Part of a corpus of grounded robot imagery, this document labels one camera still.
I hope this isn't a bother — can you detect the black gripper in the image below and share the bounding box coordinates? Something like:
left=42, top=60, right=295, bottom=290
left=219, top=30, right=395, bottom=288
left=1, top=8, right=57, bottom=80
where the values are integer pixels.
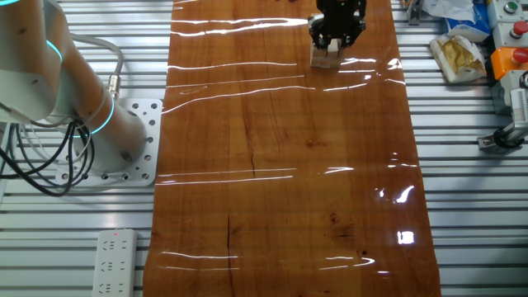
left=309, top=0, right=367, bottom=57

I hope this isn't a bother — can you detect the wooden Jenga block stack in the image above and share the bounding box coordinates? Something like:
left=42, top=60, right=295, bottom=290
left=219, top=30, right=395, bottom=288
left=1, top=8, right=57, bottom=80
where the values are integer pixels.
left=309, top=45, right=343, bottom=69

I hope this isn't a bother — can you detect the white crumpled paper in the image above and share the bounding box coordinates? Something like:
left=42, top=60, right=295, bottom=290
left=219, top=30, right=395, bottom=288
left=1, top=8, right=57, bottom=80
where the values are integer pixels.
left=421, top=0, right=478, bottom=24

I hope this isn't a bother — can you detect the wood-grain glossy mat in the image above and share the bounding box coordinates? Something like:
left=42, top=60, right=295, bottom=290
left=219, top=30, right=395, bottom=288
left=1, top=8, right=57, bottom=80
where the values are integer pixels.
left=142, top=0, right=442, bottom=297

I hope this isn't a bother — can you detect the white bag with golden content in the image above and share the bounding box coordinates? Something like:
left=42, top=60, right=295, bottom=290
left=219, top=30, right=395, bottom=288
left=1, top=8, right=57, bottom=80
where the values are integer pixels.
left=428, top=34, right=488, bottom=83

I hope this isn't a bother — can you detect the blue tissue pack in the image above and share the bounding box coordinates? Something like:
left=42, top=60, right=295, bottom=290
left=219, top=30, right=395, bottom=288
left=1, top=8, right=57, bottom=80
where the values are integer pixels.
left=445, top=2, right=492, bottom=43

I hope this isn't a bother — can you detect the grey box with green button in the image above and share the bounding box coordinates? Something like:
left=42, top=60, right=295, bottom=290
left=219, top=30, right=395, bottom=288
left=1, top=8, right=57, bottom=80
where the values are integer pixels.
left=486, top=0, right=519, bottom=29

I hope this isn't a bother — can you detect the orange box with red button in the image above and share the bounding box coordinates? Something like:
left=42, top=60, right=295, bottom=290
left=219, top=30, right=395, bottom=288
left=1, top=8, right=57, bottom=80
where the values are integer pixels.
left=489, top=45, right=528, bottom=82

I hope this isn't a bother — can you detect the grey box with red button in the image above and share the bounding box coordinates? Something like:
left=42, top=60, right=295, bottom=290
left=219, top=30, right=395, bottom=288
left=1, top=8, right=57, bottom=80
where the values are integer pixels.
left=493, top=20, right=528, bottom=50

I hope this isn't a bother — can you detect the grey device box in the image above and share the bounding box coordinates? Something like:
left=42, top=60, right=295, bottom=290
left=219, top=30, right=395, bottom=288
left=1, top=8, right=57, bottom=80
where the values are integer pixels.
left=490, top=69, right=528, bottom=116

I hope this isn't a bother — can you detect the aluminium stand with black clamp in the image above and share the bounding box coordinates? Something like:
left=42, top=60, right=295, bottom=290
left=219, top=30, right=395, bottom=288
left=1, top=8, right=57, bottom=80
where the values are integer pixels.
left=477, top=119, right=528, bottom=154

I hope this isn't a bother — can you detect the white ribbed housing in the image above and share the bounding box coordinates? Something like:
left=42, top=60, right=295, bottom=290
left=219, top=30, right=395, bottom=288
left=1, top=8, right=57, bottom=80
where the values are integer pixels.
left=510, top=87, right=528, bottom=125

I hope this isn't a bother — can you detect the silver perforated mounting plate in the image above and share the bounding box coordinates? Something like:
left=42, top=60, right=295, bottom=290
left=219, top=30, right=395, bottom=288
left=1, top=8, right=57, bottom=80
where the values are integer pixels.
left=53, top=97, right=164, bottom=189

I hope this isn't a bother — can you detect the white power strip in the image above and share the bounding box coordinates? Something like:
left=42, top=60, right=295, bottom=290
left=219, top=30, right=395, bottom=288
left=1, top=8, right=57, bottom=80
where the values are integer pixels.
left=91, top=229, right=138, bottom=297

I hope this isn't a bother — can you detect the metal corner bracket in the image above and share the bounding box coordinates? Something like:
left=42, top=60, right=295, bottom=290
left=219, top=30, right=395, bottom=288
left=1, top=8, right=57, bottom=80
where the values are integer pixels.
left=406, top=0, right=426, bottom=26

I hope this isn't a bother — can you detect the grey cable with metal connector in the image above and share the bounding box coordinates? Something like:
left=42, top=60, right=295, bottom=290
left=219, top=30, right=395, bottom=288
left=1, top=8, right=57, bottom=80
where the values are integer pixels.
left=69, top=33, right=125, bottom=102

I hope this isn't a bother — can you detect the black cable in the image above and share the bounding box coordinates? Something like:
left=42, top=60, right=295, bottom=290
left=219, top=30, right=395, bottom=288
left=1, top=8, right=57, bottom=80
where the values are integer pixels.
left=0, top=119, right=97, bottom=197
left=0, top=121, right=78, bottom=181

